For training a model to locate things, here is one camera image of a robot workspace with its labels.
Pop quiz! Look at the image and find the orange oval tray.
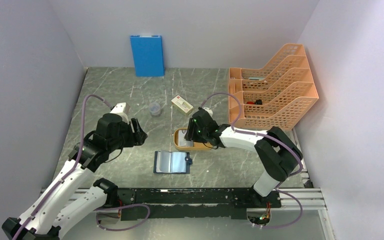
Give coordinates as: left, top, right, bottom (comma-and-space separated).
173, 128, 212, 152

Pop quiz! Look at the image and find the blue leather card holder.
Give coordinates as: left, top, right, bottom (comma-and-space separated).
153, 150, 193, 174

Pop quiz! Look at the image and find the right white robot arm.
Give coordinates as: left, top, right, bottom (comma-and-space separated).
185, 108, 303, 207

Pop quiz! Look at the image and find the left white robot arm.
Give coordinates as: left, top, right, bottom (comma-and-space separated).
2, 113, 147, 240

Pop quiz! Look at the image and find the stack of grey VIP cards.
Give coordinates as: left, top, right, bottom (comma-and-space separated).
178, 130, 193, 147

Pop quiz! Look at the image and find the small clear plastic cup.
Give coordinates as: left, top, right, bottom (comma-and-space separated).
148, 102, 162, 117

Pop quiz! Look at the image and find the small green white box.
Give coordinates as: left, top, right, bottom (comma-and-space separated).
171, 95, 194, 116

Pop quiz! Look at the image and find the red black item in organizer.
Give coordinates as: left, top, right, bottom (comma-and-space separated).
246, 99, 263, 105

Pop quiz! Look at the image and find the blue rectangular box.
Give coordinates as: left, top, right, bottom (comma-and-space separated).
129, 35, 165, 77

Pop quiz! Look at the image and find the orange mesh file organizer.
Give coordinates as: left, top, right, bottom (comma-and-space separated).
227, 43, 319, 131

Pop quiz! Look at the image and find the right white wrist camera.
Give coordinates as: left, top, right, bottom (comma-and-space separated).
198, 107, 213, 117

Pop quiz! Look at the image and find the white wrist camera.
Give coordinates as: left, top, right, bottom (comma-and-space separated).
110, 102, 130, 123
198, 107, 213, 117

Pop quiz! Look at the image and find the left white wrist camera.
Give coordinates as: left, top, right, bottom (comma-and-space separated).
110, 102, 130, 123

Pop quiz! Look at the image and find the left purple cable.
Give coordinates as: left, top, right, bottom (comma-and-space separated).
11, 95, 113, 240

